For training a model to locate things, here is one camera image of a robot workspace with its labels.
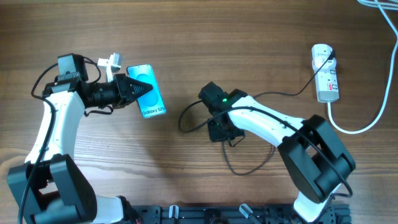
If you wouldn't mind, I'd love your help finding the white power strip cord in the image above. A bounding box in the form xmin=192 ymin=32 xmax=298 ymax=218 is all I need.
xmin=326 ymin=0 xmax=398 ymax=135

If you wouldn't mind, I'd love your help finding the black USB charging cable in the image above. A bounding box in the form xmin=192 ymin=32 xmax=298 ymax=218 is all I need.
xmin=221 ymin=49 xmax=336 ymax=176

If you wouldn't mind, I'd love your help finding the white cables top corner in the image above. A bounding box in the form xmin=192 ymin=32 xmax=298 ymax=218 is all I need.
xmin=356 ymin=0 xmax=398 ymax=12

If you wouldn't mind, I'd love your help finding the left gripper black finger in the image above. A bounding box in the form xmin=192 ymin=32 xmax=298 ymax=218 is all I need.
xmin=125 ymin=91 xmax=151 ymax=105
xmin=126 ymin=77 xmax=153 ymax=96

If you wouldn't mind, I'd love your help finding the white power strip socket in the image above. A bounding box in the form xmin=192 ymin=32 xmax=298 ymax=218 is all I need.
xmin=312 ymin=44 xmax=340 ymax=103

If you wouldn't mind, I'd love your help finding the teal screen Galaxy smartphone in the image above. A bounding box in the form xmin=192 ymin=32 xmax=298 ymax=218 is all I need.
xmin=126 ymin=64 xmax=166 ymax=118

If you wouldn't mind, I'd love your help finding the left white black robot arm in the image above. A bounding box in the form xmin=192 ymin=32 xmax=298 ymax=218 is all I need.
xmin=7 ymin=54 xmax=153 ymax=223

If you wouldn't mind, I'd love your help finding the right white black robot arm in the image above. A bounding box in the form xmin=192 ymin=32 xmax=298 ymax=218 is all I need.
xmin=198 ymin=82 xmax=356 ymax=223

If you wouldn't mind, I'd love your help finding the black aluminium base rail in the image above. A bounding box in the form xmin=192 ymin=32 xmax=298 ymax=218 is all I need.
xmin=124 ymin=203 xmax=352 ymax=224

